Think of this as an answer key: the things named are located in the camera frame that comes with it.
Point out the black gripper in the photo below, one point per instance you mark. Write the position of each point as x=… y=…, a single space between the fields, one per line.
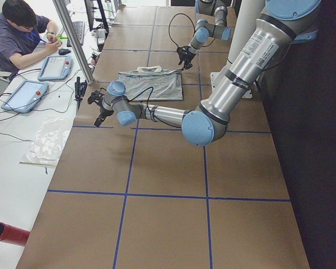
x=185 y=55
x=104 y=109

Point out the striped polo shirt white collar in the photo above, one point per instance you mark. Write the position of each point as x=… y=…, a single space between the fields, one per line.
x=152 y=83

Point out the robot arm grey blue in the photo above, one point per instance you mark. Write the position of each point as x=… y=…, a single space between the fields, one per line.
x=204 y=30
x=278 y=25

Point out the black clamp tool on edge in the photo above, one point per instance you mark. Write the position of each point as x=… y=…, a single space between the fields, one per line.
x=80 y=90

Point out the clear plastic bag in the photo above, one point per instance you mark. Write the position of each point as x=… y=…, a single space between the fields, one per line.
x=48 y=143

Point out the blue teach pendant far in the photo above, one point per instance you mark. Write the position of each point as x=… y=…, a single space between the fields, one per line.
x=55 y=68

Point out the blue teach pendant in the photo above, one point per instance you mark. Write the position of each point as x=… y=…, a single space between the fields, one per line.
x=25 y=97
x=55 y=68

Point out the blue teach pendant near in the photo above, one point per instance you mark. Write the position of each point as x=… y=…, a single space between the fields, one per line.
x=25 y=97

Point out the black computer mouse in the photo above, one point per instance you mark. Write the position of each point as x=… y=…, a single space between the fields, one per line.
x=63 y=51

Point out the black keyboard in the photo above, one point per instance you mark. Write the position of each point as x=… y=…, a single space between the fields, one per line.
x=79 y=29

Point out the black monitor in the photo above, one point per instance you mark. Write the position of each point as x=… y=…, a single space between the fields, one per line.
x=90 y=10

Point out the seated person in blue shirt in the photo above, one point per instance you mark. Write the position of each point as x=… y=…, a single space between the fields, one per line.
x=25 y=38

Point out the red cylinder tube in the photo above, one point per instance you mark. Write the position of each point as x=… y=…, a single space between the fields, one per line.
x=13 y=235

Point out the aluminium frame post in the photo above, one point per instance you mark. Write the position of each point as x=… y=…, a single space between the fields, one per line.
x=72 y=37

